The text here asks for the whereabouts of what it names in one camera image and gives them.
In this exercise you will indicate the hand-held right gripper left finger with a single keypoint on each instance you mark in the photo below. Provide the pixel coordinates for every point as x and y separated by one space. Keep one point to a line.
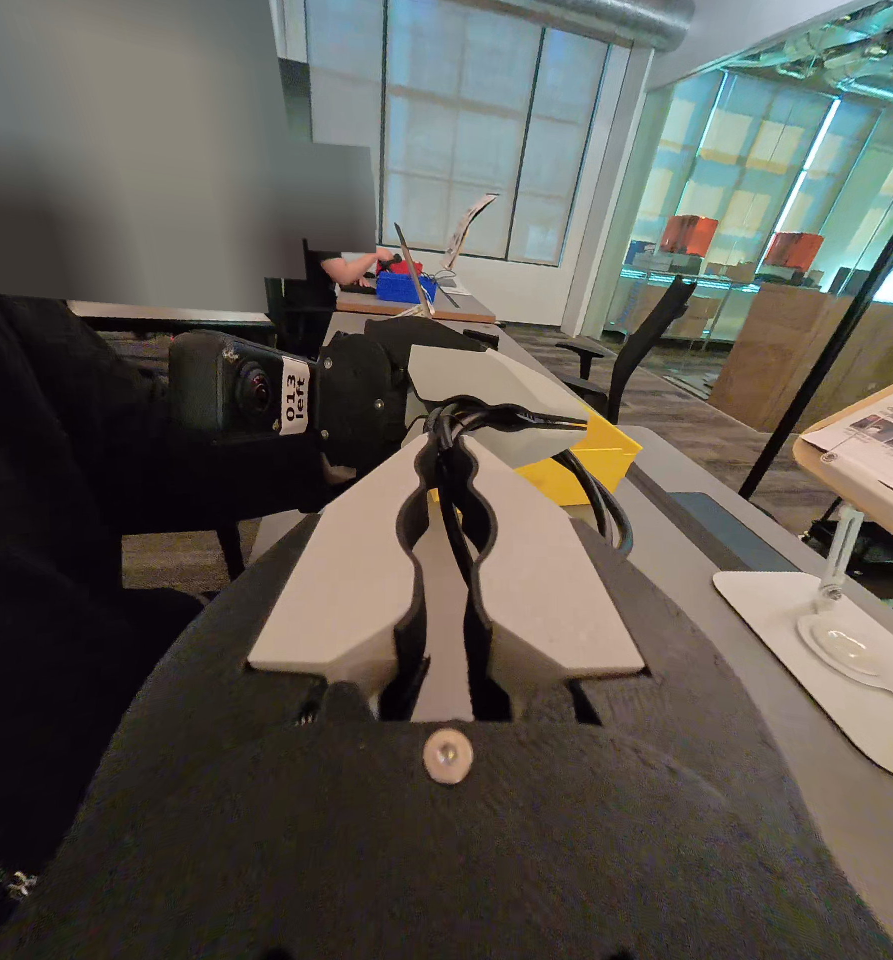
334 592

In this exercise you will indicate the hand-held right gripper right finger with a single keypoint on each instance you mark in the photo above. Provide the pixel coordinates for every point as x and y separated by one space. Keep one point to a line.
559 600

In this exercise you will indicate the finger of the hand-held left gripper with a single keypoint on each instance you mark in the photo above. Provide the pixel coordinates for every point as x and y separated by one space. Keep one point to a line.
491 379
529 444

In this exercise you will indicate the yellow plastic bin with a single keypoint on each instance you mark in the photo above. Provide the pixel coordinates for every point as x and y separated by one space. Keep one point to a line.
604 457

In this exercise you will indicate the person's left forearm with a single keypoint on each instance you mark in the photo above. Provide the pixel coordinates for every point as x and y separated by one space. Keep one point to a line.
191 487

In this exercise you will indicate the black office chair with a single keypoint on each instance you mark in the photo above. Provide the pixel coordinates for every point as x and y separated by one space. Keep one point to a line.
296 315
641 337

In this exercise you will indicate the blue plastic bin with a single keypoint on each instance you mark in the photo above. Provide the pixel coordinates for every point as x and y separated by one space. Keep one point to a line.
398 289

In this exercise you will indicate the brown wooden cabinet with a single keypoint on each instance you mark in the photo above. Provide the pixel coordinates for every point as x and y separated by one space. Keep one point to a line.
791 360

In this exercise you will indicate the black metal pole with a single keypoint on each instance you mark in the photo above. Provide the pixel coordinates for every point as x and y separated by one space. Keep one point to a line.
829 352

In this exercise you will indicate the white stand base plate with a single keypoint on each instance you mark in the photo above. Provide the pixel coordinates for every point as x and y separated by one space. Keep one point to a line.
761 615

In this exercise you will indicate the silver air duct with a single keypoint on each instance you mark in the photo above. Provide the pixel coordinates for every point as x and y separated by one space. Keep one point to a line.
604 22

